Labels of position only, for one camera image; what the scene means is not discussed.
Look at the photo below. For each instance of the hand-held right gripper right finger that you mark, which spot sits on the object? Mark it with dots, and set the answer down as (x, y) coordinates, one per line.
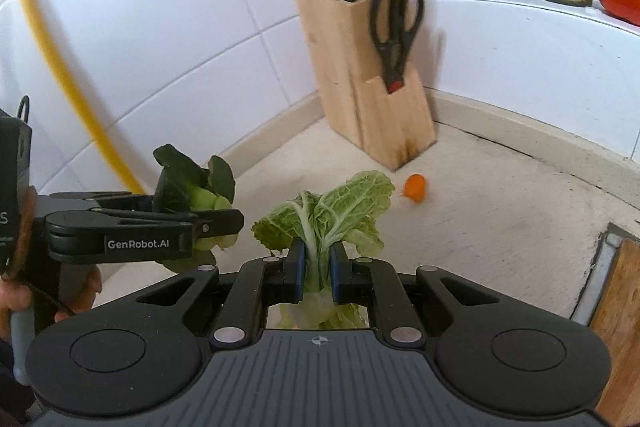
(335, 279)

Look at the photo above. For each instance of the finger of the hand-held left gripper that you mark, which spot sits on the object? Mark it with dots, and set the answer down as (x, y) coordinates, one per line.
(225, 223)
(115, 200)

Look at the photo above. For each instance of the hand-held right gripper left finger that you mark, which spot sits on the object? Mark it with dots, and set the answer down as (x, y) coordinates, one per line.
(299, 279)

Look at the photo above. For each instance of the small dark green bok choy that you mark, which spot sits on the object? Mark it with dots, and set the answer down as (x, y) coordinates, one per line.
(172, 192)

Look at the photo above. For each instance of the napa cabbage leaf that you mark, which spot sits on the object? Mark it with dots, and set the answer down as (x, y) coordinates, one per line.
(340, 207)

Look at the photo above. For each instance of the orange peel piece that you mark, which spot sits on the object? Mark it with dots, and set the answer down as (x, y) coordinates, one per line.
(416, 188)

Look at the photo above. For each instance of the person's left hand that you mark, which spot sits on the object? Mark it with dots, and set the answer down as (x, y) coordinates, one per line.
(15, 297)

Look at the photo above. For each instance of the yellow pipe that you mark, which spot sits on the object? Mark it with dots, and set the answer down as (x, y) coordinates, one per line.
(60, 74)

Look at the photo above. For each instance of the wooden knife block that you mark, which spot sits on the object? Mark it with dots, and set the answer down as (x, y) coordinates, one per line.
(345, 72)

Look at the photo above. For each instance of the black kitchen scissors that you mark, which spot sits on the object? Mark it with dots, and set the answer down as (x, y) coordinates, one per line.
(395, 52)

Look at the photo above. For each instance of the metal tray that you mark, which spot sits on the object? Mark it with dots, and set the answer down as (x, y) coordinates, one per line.
(595, 277)

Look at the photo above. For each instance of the wooden cutting board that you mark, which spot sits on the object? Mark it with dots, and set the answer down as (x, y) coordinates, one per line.
(620, 332)

